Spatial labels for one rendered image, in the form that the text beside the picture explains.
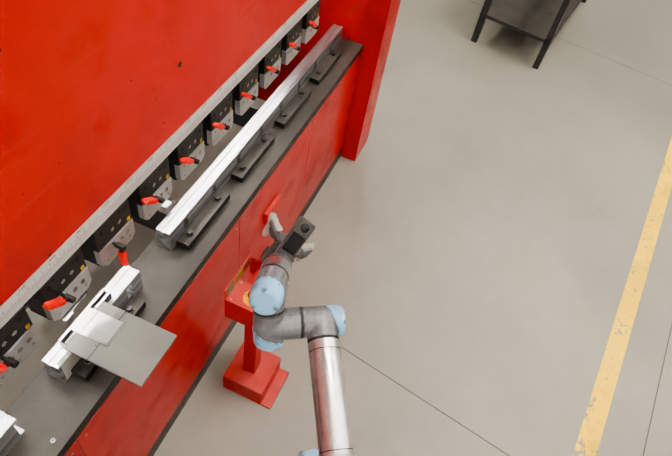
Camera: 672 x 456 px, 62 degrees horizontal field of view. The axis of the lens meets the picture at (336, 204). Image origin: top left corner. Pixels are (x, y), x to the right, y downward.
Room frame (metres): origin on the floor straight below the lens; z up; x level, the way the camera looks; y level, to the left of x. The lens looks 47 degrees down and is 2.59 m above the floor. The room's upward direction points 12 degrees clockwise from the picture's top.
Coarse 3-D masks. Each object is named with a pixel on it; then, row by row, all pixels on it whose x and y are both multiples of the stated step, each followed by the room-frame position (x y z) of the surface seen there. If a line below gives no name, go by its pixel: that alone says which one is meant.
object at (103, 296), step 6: (102, 294) 0.88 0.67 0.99; (108, 294) 0.88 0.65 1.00; (96, 300) 0.86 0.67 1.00; (102, 300) 0.86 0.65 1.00; (108, 300) 0.88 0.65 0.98; (90, 306) 0.83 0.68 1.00; (84, 312) 0.81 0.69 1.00; (78, 318) 0.78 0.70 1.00; (72, 324) 0.76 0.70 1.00; (66, 330) 0.74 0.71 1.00; (72, 330) 0.75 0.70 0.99; (66, 336) 0.72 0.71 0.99; (60, 342) 0.70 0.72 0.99
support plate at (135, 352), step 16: (128, 320) 0.81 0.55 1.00; (144, 320) 0.82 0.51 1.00; (80, 336) 0.73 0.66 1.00; (128, 336) 0.76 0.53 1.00; (144, 336) 0.77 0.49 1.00; (160, 336) 0.78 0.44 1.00; (176, 336) 0.79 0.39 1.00; (80, 352) 0.68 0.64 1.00; (96, 352) 0.69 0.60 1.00; (112, 352) 0.70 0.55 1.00; (128, 352) 0.71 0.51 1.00; (144, 352) 0.72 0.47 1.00; (160, 352) 0.73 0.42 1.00; (112, 368) 0.65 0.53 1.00; (128, 368) 0.66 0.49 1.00; (144, 368) 0.67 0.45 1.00
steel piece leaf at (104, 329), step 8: (96, 320) 0.79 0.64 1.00; (104, 320) 0.79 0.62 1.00; (112, 320) 0.80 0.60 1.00; (88, 328) 0.76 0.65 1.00; (96, 328) 0.76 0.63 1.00; (104, 328) 0.77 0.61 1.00; (112, 328) 0.77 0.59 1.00; (120, 328) 0.77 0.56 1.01; (88, 336) 0.73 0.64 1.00; (96, 336) 0.74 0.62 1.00; (104, 336) 0.74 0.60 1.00; (112, 336) 0.74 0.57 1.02; (104, 344) 0.72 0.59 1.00
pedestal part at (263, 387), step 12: (240, 348) 1.24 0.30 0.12; (240, 360) 1.18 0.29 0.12; (264, 360) 1.20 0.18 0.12; (276, 360) 1.21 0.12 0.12; (228, 372) 1.11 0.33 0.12; (240, 372) 1.12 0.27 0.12; (264, 372) 1.14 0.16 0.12; (276, 372) 1.19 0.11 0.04; (288, 372) 1.22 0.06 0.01; (228, 384) 1.08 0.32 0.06; (240, 384) 1.07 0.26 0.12; (252, 384) 1.08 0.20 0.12; (264, 384) 1.09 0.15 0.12; (276, 384) 1.15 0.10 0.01; (252, 396) 1.05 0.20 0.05; (264, 396) 1.07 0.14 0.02; (276, 396) 1.09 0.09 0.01
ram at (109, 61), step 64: (0, 0) 0.82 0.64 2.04; (64, 0) 0.95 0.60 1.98; (128, 0) 1.13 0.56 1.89; (192, 0) 1.38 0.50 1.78; (256, 0) 1.75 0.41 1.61; (0, 64) 0.78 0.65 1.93; (64, 64) 0.91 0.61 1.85; (128, 64) 1.10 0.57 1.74; (192, 64) 1.36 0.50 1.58; (0, 128) 0.73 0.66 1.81; (64, 128) 0.87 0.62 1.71; (128, 128) 1.06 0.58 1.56; (192, 128) 1.34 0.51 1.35; (0, 192) 0.68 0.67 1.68; (64, 192) 0.82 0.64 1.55; (128, 192) 1.02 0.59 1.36; (0, 256) 0.62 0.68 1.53; (64, 256) 0.76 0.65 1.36; (0, 320) 0.56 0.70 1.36
